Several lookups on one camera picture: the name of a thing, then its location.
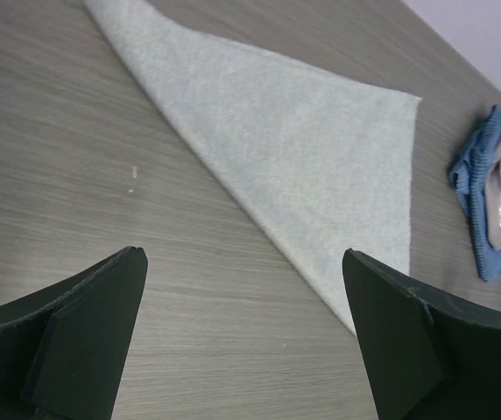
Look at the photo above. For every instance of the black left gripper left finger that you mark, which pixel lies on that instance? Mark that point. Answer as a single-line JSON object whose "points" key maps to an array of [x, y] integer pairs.
{"points": [[63, 348]]}

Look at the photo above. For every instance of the grey cloth napkin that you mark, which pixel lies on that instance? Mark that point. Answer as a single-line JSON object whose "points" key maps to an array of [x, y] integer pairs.
{"points": [[320, 162]]}

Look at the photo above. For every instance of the blue checked cloth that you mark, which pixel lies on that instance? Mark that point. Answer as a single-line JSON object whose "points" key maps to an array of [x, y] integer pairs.
{"points": [[467, 177]]}

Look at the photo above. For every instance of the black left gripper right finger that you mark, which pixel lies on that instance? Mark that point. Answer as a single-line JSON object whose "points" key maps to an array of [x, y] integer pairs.
{"points": [[428, 354]]}

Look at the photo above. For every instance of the beige grey cloth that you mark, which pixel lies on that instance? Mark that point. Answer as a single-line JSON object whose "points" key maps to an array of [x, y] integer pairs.
{"points": [[492, 190]]}

